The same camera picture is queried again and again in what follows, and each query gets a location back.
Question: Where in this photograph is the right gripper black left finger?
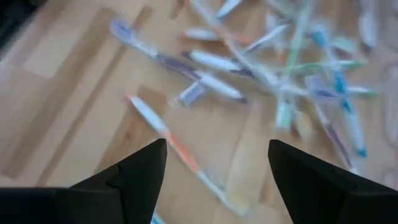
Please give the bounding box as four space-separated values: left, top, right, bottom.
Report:
70 139 168 224

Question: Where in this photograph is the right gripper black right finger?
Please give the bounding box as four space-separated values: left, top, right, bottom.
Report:
267 139 398 224

